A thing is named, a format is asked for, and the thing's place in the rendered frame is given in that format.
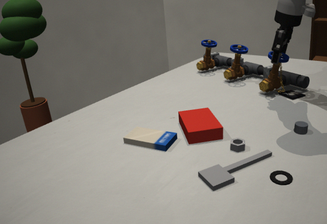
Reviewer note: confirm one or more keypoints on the dark grey hex nut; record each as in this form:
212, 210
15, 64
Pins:
237, 145

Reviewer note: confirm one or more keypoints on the dark grey short cylinder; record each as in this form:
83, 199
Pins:
301, 127

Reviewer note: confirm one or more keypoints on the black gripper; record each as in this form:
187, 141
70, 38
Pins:
283, 34

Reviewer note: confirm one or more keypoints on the red box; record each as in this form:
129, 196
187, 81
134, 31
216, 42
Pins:
200, 125

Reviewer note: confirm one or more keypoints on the black rubber washer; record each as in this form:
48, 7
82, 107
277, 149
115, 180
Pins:
288, 181

